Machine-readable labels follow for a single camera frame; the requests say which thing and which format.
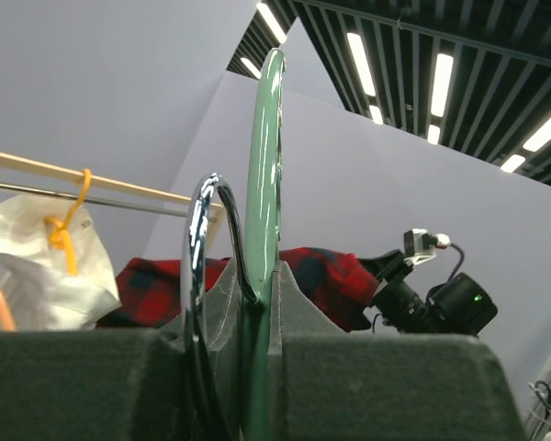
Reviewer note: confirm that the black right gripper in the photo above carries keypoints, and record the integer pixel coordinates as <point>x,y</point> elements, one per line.
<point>399,305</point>

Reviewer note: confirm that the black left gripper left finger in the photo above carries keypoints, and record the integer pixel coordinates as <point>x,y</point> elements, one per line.
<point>106,384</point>

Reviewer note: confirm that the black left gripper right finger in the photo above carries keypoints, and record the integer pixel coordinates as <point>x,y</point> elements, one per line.
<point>326,384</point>

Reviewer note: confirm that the red plaid skirt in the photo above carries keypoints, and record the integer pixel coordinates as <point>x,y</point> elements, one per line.
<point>340,285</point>

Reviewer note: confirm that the white skirt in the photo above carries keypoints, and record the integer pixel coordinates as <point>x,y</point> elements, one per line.
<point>41,295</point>

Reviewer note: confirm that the yellow plastic hanger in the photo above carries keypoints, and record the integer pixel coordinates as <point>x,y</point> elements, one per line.
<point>59,237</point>

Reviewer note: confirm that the mint green hanger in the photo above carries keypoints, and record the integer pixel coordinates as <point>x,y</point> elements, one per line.
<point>254,242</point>

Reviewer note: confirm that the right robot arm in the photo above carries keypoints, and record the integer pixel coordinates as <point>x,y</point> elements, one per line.
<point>458,306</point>

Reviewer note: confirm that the wooden clothes rack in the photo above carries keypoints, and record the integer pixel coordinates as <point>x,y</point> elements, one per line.
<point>25,165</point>

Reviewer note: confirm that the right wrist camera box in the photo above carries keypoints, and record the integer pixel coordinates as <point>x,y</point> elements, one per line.
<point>419,246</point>

